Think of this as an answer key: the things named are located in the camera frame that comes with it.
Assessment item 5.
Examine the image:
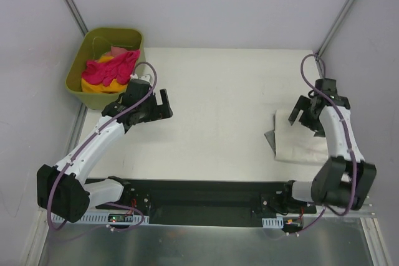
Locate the pink t shirt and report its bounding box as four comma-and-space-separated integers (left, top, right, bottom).
82, 50, 141, 87

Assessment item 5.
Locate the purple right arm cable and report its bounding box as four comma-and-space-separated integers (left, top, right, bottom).
282, 54, 359, 236

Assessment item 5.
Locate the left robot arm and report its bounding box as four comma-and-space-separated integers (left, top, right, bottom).
37, 79, 173, 223

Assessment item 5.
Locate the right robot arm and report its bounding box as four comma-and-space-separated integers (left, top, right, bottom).
281, 78, 377, 214

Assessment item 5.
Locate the yellow t shirt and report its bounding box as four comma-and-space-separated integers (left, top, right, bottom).
81, 55, 127, 94

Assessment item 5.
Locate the olive green plastic bin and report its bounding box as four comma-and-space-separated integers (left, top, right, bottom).
65, 27, 145, 110

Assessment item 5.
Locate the salmon t shirt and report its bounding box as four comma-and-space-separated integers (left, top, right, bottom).
110, 46, 128, 57

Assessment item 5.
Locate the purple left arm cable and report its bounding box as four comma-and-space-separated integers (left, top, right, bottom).
46, 62, 158, 232

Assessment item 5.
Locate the white cable duct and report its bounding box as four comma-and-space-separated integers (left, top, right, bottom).
262, 216, 284, 229
51, 212, 150, 225

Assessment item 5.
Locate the grey folded t shirt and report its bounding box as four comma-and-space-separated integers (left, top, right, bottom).
264, 114, 276, 155

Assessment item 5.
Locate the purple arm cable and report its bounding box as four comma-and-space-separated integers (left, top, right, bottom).
46, 62, 158, 232
282, 54, 359, 236

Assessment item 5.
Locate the white left cable duct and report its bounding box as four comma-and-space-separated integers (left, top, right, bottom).
51, 212, 150, 225

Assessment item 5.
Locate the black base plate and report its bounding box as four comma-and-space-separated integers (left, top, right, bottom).
84, 177, 356, 226

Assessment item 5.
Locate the white t shirt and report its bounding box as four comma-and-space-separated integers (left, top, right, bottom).
274, 110, 329, 166

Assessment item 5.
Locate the white right cable duct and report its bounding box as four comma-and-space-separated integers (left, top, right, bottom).
262, 216, 284, 229

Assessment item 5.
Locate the aluminium front rail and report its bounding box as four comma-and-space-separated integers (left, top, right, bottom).
358, 196, 377, 217

